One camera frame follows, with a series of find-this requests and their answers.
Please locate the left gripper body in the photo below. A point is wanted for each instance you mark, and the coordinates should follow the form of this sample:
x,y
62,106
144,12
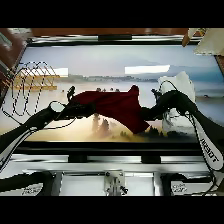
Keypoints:
x,y
85,110

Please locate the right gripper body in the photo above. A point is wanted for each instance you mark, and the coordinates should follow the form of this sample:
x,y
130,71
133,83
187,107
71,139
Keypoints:
x,y
154,112

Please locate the dark red garment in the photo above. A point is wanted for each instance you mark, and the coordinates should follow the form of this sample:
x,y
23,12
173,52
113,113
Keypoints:
x,y
120,106

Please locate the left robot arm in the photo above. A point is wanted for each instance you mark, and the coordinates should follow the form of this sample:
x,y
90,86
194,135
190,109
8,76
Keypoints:
x,y
36,122

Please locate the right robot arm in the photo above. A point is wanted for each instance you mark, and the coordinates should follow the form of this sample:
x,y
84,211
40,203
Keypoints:
x,y
180,100

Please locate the white garment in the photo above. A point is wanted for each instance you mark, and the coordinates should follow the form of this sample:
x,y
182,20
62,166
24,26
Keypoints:
x,y
181,85

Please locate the cream garment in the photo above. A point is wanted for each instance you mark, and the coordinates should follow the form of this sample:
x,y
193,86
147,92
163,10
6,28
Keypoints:
x,y
210,41

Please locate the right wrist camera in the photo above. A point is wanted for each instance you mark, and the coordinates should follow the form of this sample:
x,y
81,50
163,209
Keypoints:
x,y
156,94

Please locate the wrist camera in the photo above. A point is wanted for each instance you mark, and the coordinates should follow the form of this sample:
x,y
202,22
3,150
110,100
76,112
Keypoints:
x,y
156,94
71,92

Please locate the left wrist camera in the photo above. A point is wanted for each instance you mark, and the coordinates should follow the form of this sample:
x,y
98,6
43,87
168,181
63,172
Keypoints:
x,y
71,92

